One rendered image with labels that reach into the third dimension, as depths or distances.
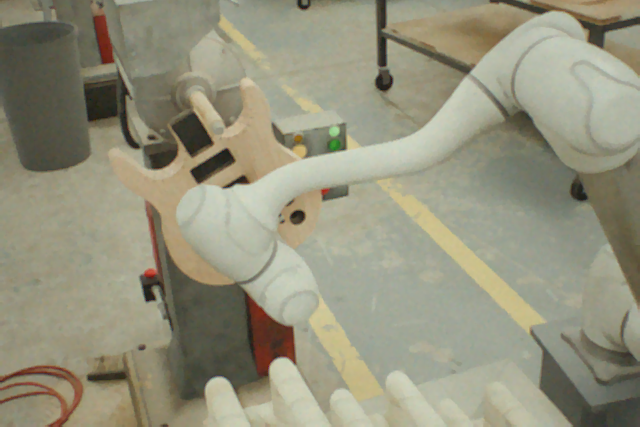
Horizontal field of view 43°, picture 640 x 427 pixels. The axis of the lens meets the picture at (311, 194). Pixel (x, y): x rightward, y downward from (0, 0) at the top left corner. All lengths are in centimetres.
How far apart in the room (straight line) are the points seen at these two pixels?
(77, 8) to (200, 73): 349
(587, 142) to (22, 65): 356
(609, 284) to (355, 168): 64
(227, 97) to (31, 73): 270
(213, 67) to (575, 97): 86
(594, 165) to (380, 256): 228
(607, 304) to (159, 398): 129
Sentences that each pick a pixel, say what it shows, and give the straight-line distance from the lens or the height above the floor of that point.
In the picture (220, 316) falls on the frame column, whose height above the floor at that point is 54.
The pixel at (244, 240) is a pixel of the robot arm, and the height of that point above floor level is 120.
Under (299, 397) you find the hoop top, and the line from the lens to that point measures 96.
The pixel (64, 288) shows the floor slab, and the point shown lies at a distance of 355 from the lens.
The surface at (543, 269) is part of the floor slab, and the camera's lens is 344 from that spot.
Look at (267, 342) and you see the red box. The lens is 232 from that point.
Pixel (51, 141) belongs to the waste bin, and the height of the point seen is 18.
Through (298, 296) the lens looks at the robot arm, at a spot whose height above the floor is 109.
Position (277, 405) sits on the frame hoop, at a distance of 104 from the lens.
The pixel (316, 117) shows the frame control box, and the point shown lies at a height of 112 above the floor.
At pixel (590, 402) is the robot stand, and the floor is 70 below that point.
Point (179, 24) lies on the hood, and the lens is 143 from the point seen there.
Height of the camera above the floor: 185
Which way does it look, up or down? 27 degrees down
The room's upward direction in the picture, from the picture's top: 4 degrees counter-clockwise
